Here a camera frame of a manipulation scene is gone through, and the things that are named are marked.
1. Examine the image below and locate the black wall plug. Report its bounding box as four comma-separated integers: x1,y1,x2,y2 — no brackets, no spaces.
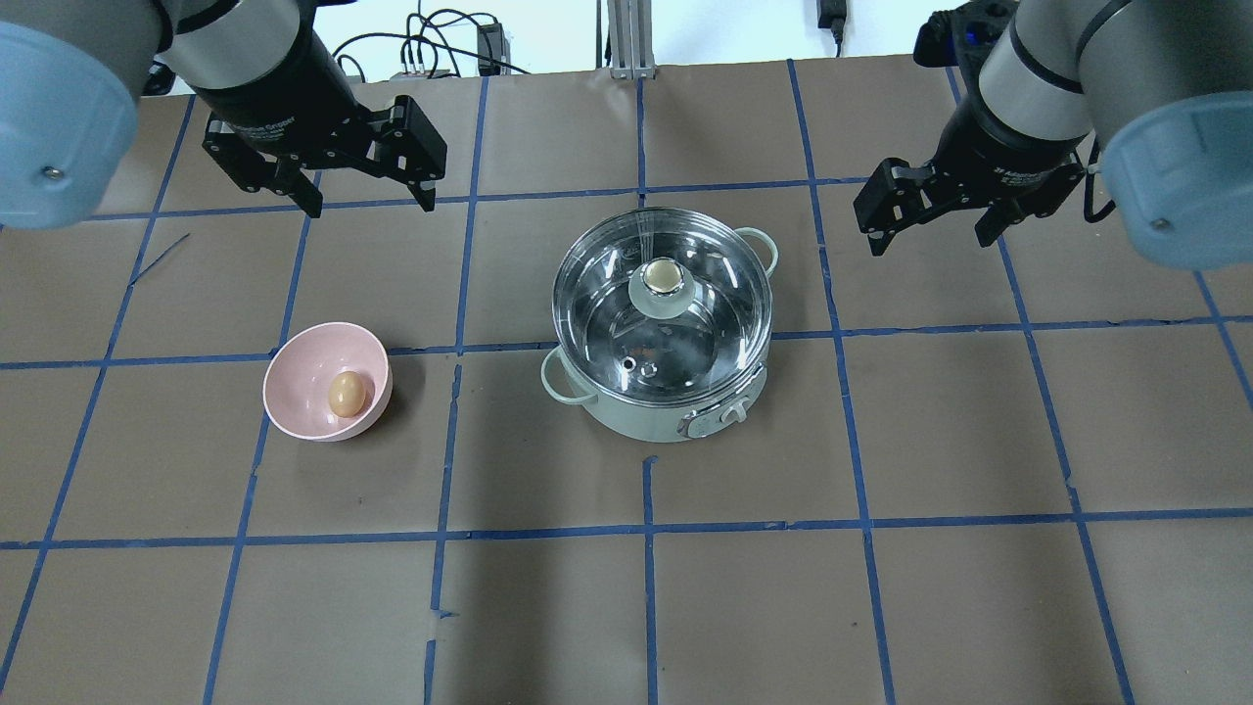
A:
817,0,850,35

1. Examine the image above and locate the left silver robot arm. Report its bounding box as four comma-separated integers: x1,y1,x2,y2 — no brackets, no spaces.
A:
1,1,447,229

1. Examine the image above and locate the aluminium frame post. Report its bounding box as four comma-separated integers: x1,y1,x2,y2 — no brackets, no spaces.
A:
606,0,657,80

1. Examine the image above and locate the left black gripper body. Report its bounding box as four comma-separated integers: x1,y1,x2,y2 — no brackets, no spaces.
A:
194,38,376,169

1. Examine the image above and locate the black power adapter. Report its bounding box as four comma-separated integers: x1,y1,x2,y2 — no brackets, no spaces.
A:
476,23,507,76

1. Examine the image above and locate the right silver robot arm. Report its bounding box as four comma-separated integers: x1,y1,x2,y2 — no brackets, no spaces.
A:
855,1,1252,269

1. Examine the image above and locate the pink bowl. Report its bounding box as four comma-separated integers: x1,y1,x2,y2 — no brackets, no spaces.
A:
262,322,393,443

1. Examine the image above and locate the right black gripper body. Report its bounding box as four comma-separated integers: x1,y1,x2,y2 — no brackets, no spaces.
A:
928,98,1083,202

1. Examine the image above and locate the brown egg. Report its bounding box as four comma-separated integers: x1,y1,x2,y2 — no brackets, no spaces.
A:
327,369,370,418

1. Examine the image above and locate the black cables bundle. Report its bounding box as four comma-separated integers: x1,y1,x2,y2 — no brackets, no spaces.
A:
331,8,533,81

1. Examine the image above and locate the pale green electric pot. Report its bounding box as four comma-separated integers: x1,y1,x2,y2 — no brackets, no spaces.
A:
540,207,781,445

